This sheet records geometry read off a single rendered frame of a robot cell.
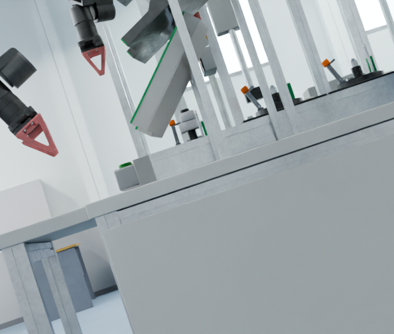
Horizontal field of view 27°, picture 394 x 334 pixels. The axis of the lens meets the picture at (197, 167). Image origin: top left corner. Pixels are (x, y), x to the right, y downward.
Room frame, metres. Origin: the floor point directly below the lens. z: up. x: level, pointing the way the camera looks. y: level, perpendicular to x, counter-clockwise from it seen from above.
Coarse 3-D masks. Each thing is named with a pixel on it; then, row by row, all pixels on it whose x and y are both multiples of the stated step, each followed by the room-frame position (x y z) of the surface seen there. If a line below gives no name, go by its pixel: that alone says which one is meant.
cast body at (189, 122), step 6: (180, 114) 2.61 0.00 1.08; (186, 114) 2.61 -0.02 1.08; (192, 114) 2.61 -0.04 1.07; (186, 120) 2.61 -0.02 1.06; (192, 120) 2.61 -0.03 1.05; (180, 126) 2.61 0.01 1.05; (186, 126) 2.61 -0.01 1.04; (192, 126) 2.61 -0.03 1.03; (198, 126) 2.61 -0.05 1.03; (186, 132) 2.64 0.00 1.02
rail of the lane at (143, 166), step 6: (144, 156) 2.20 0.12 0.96; (138, 162) 2.20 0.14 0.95; (144, 162) 2.20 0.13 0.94; (150, 162) 2.20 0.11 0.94; (138, 168) 2.20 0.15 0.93; (144, 168) 2.20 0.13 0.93; (150, 168) 2.20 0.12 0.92; (138, 174) 2.20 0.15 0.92; (144, 174) 2.20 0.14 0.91; (150, 174) 2.20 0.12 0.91; (144, 180) 2.20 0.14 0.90; (150, 180) 2.20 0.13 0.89; (156, 180) 2.20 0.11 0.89
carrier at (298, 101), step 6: (288, 84) 2.35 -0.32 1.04; (270, 90) 2.37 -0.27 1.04; (276, 90) 2.36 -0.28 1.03; (276, 96) 2.36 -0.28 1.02; (294, 96) 2.35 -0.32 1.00; (312, 96) 2.45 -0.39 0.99; (318, 96) 2.25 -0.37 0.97; (276, 102) 2.36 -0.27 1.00; (294, 102) 2.31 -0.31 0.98; (300, 102) 2.25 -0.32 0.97; (276, 108) 2.30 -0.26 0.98; (282, 108) 2.25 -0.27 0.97; (258, 114) 2.34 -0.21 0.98; (264, 114) 2.25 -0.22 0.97; (246, 120) 2.25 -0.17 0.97
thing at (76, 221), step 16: (80, 208) 1.66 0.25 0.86; (32, 224) 1.65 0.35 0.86; (48, 224) 1.65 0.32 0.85; (64, 224) 1.66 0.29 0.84; (80, 224) 1.74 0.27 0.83; (96, 224) 2.25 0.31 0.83; (0, 240) 1.64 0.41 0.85; (16, 240) 1.64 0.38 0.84; (32, 240) 1.72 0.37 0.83; (48, 240) 2.24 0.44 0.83
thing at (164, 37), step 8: (200, 0) 2.08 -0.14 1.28; (192, 8) 2.08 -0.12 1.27; (200, 8) 2.13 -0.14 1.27; (168, 32) 2.10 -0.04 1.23; (160, 40) 2.09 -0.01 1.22; (152, 48) 2.10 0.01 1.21; (160, 48) 2.15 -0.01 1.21; (136, 56) 2.05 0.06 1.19; (144, 56) 2.10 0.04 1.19; (152, 56) 2.16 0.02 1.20
